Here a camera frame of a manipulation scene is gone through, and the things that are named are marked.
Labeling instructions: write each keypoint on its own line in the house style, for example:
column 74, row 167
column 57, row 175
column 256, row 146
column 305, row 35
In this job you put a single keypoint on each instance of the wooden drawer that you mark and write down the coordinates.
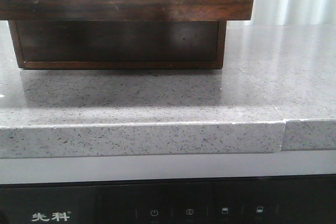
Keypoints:
column 121, row 10
column 118, row 41

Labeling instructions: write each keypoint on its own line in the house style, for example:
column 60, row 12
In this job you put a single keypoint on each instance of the dark brown wooden drawer cabinet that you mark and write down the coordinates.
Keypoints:
column 217, row 63

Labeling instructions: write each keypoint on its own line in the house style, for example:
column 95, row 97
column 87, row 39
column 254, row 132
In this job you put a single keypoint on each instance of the black dishwasher control panel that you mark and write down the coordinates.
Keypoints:
column 275, row 199

